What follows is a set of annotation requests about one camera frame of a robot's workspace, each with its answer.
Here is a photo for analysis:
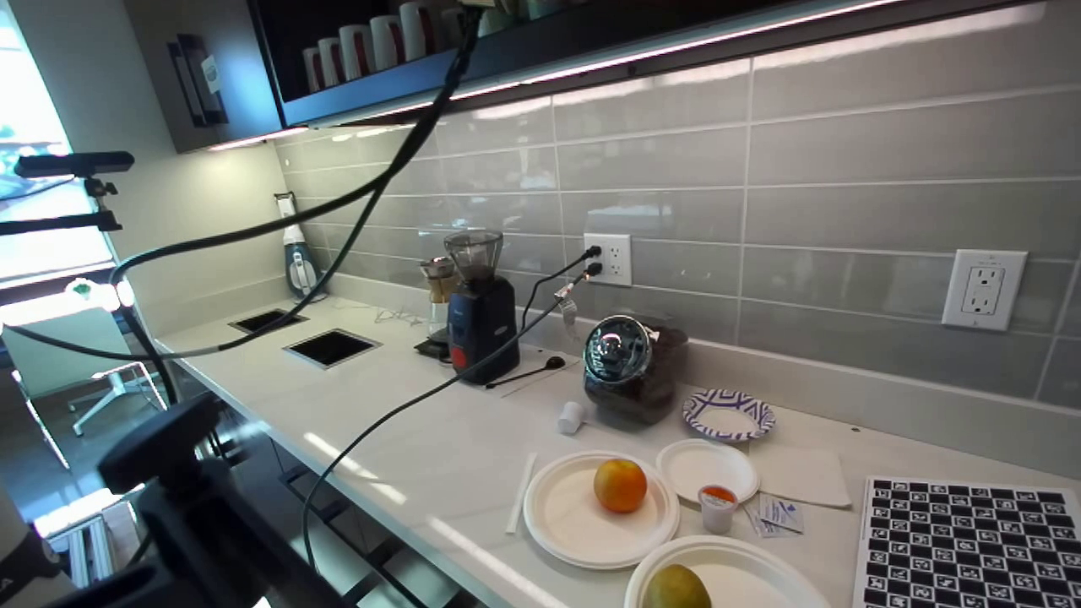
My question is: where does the black coffee grinder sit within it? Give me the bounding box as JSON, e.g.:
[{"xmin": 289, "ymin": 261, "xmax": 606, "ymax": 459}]
[{"xmin": 441, "ymin": 227, "xmax": 522, "ymax": 390}]

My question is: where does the black long spoon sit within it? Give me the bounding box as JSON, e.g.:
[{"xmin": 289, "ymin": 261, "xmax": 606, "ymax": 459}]
[{"xmin": 483, "ymin": 355, "xmax": 566, "ymax": 392}]

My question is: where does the white outlet with plugs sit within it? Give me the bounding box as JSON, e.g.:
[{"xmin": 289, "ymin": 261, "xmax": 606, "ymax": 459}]
[{"xmin": 582, "ymin": 230, "xmax": 633, "ymax": 288}]

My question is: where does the small black flat device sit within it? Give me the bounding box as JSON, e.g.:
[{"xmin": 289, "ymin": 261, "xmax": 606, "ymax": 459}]
[{"xmin": 411, "ymin": 326, "xmax": 456, "ymax": 364}]

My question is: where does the small white cylinder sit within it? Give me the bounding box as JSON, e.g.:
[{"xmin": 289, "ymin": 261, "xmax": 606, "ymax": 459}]
[{"xmin": 556, "ymin": 399, "xmax": 590, "ymax": 439}]

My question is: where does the white plastic knife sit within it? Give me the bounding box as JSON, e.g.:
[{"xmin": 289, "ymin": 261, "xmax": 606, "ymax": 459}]
[{"xmin": 502, "ymin": 450, "xmax": 539, "ymax": 540}]

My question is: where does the orange fruit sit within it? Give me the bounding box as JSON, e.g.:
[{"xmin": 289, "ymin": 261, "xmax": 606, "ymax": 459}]
[{"xmin": 590, "ymin": 457, "xmax": 650, "ymax": 521}]

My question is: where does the large white paper plate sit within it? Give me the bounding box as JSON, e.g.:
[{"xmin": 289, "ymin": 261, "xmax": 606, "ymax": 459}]
[{"xmin": 520, "ymin": 450, "xmax": 682, "ymax": 573}]

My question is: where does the blue patterned paper plate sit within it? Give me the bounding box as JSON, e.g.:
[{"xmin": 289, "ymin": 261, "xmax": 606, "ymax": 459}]
[{"xmin": 678, "ymin": 385, "xmax": 780, "ymax": 450}]

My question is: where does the small cup red sauce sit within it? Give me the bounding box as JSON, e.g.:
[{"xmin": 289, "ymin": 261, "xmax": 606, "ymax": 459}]
[{"xmin": 697, "ymin": 482, "xmax": 744, "ymax": 537}]

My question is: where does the yellow green fruit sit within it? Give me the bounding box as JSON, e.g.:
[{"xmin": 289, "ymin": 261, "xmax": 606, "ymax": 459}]
[{"xmin": 638, "ymin": 562, "xmax": 715, "ymax": 608}]

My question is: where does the white paper napkin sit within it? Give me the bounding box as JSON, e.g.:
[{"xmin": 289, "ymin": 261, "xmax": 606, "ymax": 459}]
[{"xmin": 753, "ymin": 441, "xmax": 854, "ymax": 514}]

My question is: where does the small sauce packet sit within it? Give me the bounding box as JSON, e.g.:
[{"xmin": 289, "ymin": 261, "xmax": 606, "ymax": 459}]
[{"xmin": 753, "ymin": 492, "xmax": 810, "ymax": 540}]

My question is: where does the white paper bowl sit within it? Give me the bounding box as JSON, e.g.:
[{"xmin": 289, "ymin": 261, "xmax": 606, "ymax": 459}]
[{"xmin": 620, "ymin": 532, "xmax": 835, "ymax": 608}]

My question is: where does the white office chair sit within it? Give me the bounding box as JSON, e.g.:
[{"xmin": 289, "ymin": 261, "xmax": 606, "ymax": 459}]
[{"xmin": 0, "ymin": 305, "xmax": 172, "ymax": 439}]

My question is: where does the black white checkerboard sheet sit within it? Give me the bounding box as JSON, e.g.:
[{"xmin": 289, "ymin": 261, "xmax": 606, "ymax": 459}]
[{"xmin": 852, "ymin": 472, "xmax": 1081, "ymax": 608}]

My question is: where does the black tripod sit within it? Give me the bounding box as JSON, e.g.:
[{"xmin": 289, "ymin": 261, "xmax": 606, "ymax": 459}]
[{"xmin": 0, "ymin": 171, "xmax": 126, "ymax": 241}]

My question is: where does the black grinder power cord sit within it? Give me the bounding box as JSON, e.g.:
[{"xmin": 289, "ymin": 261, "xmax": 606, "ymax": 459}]
[{"xmin": 513, "ymin": 242, "xmax": 604, "ymax": 340}]

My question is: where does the long black power cable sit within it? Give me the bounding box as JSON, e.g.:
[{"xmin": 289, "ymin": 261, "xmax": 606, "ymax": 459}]
[{"xmin": 296, "ymin": 261, "xmax": 604, "ymax": 572}]

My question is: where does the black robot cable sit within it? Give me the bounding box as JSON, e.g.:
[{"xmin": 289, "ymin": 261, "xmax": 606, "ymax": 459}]
[
  {"xmin": 109, "ymin": 6, "xmax": 487, "ymax": 405},
  {"xmin": 0, "ymin": 63, "xmax": 460, "ymax": 364}
]

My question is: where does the black wall shelf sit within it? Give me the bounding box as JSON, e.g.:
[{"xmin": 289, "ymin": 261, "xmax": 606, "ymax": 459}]
[{"xmin": 247, "ymin": 0, "xmax": 1050, "ymax": 132}]

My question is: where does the large black camera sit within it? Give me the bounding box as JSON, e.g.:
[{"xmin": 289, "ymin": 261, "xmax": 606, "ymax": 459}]
[{"xmin": 99, "ymin": 390, "xmax": 230, "ymax": 496}]

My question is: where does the black camera stand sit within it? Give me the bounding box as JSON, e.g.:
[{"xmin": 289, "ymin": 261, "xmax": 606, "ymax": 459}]
[{"xmin": 46, "ymin": 450, "xmax": 352, "ymax": 608}]

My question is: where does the white empty wall outlet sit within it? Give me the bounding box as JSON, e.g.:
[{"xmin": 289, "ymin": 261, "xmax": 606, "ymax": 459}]
[{"xmin": 937, "ymin": 248, "xmax": 1029, "ymax": 335}]

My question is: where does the black camera bar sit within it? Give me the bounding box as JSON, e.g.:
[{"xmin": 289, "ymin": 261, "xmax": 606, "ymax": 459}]
[{"xmin": 11, "ymin": 147, "xmax": 139, "ymax": 182}]

